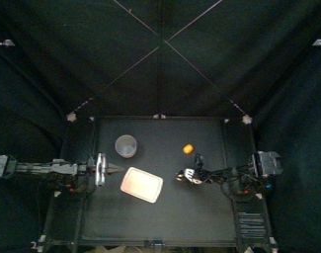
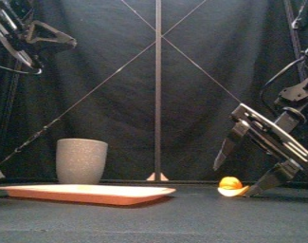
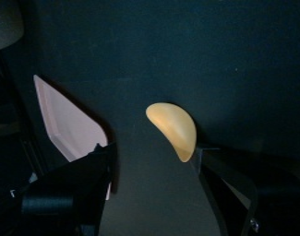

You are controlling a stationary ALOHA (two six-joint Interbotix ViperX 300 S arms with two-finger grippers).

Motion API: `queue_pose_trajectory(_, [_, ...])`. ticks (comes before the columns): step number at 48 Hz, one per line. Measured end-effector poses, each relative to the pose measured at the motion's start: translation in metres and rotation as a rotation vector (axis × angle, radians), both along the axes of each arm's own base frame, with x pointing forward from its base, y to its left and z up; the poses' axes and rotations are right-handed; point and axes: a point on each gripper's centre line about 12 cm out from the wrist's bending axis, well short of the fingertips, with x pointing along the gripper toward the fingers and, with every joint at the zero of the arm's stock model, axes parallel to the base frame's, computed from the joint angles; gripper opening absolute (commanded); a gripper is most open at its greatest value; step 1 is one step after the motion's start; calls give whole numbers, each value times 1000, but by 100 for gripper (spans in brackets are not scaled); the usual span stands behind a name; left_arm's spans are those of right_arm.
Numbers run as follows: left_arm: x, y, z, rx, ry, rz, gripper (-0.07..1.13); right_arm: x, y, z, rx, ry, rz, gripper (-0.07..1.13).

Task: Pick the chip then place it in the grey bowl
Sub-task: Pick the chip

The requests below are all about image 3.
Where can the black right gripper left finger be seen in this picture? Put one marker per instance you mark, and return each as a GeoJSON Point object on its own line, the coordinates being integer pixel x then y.
{"type": "Point", "coordinates": [61, 196]}

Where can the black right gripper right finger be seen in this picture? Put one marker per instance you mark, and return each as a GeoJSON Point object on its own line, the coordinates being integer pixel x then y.
{"type": "Point", "coordinates": [271, 202]}

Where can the pink rectangular tray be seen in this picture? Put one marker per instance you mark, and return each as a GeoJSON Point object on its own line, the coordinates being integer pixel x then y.
{"type": "Point", "coordinates": [70, 126]}

